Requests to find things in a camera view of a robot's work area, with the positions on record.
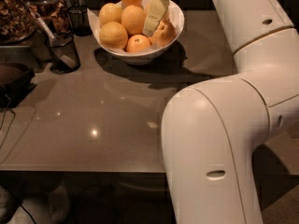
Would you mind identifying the white ceramic bowl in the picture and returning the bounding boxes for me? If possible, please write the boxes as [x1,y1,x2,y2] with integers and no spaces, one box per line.
[87,1,185,65]

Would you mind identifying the white shoe left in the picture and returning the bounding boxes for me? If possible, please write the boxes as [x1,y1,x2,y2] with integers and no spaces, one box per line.
[0,185,18,224]

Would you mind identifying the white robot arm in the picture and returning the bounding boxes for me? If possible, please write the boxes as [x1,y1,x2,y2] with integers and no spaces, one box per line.
[161,0,299,224]

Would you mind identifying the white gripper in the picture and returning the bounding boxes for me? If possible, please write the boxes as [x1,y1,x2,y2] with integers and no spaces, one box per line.
[143,0,169,36]

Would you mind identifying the white shoe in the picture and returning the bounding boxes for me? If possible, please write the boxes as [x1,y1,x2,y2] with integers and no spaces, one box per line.
[48,185,70,224]
[0,185,18,224]

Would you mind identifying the glass jar of nuts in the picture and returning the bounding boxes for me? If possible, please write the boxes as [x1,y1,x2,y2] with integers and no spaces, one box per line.
[0,0,36,46]

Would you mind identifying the black cable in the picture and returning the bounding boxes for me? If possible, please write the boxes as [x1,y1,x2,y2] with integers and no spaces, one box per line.
[0,93,17,149]

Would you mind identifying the white shoe right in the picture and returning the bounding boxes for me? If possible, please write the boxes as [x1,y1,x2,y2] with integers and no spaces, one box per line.
[48,185,70,224]

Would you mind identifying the black appliance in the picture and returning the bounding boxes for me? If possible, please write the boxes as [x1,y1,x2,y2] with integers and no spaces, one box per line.
[0,62,35,108]

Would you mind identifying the black mesh cup front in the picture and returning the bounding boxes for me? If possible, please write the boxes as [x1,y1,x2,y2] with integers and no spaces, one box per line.
[45,33,80,74]

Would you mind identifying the black mesh cup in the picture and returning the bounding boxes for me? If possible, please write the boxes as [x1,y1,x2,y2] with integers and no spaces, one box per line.
[45,33,80,74]
[67,6,93,36]

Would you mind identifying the glass jar of granola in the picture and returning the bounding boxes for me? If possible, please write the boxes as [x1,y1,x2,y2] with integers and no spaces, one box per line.
[24,0,71,32]

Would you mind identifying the small front orange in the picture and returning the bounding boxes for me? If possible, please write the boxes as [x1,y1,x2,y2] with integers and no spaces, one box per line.
[126,35,150,52]

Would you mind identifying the black mesh cup back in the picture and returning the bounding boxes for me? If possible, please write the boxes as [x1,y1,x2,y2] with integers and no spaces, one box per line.
[67,6,93,36]

